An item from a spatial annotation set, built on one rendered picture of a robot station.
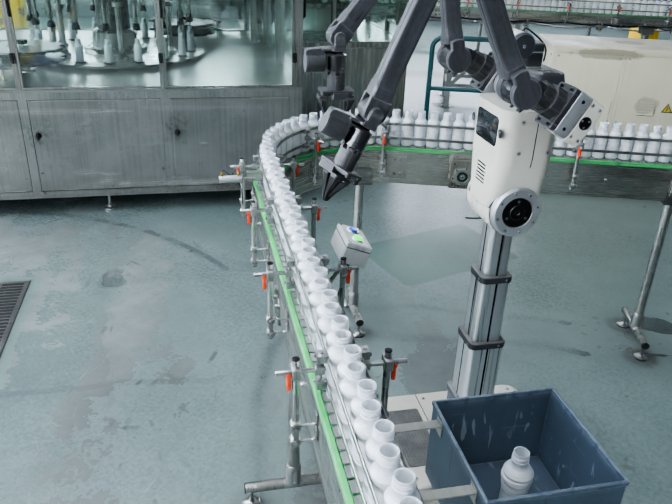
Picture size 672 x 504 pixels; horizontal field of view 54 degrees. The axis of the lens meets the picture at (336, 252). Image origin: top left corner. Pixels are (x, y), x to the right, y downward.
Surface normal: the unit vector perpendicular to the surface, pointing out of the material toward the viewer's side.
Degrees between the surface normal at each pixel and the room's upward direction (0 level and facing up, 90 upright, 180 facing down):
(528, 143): 90
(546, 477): 0
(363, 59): 90
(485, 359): 90
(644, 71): 90
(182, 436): 0
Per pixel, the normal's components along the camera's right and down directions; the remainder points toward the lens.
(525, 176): 0.20, 0.60
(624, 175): -0.10, 0.45
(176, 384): 0.04, -0.90
